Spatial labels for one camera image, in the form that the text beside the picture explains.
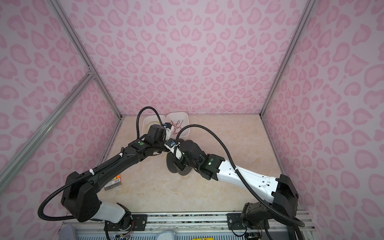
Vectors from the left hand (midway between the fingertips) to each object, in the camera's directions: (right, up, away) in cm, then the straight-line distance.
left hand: (178, 141), depth 82 cm
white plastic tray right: (-7, +16, +34) cm, 38 cm away
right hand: (-1, -4, -11) cm, 11 cm away
